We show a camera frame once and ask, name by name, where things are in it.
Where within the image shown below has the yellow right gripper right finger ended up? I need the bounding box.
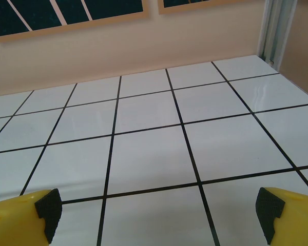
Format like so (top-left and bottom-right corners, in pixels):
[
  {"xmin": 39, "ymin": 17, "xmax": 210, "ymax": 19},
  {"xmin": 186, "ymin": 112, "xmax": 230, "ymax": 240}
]
[{"xmin": 255, "ymin": 187, "xmax": 308, "ymax": 246}]

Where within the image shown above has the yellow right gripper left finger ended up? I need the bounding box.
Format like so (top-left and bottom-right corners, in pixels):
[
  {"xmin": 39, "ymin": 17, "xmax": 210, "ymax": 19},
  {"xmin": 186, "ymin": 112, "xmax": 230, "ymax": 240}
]
[{"xmin": 0, "ymin": 188, "xmax": 64, "ymax": 246}]

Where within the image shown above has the right aluminium corner post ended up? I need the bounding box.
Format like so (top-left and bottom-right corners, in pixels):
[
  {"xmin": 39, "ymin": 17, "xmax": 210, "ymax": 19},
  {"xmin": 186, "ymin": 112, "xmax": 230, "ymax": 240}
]
[{"xmin": 257, "ymin": 0, "xmax": 297, "ymax": 72}]

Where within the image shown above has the pink flower wall panel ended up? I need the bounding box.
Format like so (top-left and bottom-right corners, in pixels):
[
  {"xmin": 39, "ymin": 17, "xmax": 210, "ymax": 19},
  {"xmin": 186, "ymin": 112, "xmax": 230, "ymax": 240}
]
[{"xmin": 0, "ymin": 0, "xmax": 151, "ymax": 44}]

